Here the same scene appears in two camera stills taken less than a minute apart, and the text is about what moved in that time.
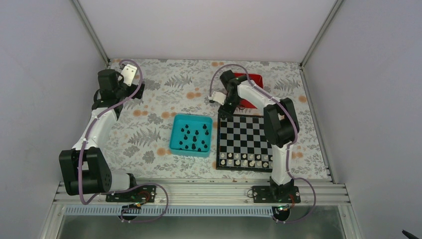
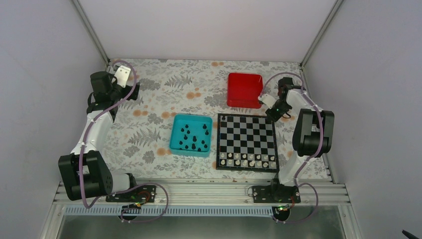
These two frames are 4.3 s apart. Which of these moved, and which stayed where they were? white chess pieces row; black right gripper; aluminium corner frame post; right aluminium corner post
Moved: black right gripper
Stayed: white chess pieces row; aluminium corner frame post; right aluminium corner post
